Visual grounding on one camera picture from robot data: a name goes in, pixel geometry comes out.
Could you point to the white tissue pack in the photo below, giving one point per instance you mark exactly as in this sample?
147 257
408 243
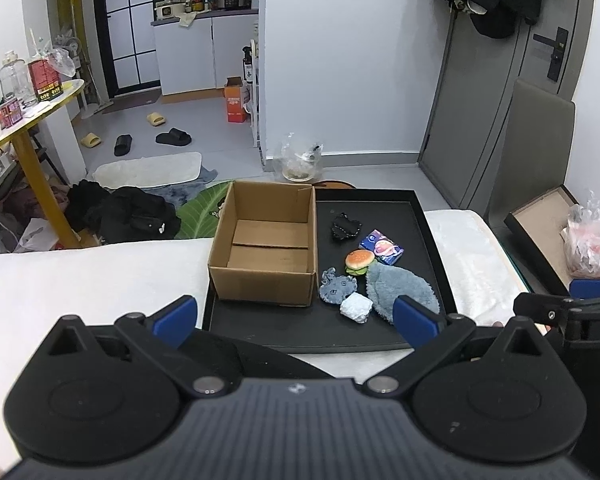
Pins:
356 308

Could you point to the black slipper right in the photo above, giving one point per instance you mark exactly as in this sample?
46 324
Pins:
174 137

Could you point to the open shallow black box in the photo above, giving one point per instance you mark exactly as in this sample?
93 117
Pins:
537 231

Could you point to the grey door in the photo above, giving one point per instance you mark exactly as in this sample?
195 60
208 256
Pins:
466 129

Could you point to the round yellow table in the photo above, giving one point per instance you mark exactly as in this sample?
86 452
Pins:
18 135

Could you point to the orange cardboard box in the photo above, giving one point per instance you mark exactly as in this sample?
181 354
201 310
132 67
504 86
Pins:
234 100

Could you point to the clear plastic bag with bowl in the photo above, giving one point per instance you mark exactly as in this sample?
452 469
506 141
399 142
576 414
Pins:
300 158

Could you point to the blue denim fish toy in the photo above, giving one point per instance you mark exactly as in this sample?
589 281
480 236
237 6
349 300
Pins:
336 288

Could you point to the brown cardboard box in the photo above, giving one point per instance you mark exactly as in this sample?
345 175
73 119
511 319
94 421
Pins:
265 245

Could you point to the grey leaning board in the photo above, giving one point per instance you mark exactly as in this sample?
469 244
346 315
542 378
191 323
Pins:
535 152

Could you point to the white plastic bag on floor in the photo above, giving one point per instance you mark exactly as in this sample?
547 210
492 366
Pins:
39 236

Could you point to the yellow slipper far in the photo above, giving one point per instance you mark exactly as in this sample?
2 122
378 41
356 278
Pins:
155 119

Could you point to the hamburger toy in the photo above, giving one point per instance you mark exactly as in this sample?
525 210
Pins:
358 261

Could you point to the blue-grey fuzzy rug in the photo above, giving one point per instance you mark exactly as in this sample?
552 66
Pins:
181 193

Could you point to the white floor mat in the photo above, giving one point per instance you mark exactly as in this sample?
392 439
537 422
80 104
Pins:
150 172

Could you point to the pile of black clothes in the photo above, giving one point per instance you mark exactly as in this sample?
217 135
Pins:
124 215

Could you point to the pink white plastic bag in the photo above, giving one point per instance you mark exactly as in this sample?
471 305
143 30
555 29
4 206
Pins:
581 237

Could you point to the black slipper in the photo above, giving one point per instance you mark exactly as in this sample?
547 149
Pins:
123 145
174 137

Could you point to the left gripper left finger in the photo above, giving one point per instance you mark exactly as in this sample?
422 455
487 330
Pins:
156 339

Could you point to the black studded soft toy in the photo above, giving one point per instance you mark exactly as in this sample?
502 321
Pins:
343 228

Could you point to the small pink box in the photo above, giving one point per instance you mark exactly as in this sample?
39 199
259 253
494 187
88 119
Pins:
10 112

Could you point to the fluffy blue-grey plush cloth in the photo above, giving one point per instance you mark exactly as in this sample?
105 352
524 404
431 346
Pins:
385 284

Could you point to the white kitchen cabinet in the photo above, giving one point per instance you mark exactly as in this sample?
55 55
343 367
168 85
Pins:
194 62

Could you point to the red box on table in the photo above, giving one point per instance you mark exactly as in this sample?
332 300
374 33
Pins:
45 80

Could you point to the yellow slipper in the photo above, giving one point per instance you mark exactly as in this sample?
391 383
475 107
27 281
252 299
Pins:
91 140
155 119

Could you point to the yellow slipper near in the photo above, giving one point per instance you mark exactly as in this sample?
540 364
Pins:
91 140

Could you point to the clear plastic jar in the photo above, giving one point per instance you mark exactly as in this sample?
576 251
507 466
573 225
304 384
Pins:
15 80

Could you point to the blue tissue packet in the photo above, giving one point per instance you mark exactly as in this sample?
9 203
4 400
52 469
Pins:
385 250

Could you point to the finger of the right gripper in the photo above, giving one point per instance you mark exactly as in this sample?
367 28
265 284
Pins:
584 297

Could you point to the black slipper left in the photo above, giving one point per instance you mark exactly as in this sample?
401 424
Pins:
123 145

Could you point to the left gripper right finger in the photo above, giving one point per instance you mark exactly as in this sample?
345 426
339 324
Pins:
436 339

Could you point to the green leaf cartoon rug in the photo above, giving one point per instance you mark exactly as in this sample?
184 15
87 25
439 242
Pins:
201 215

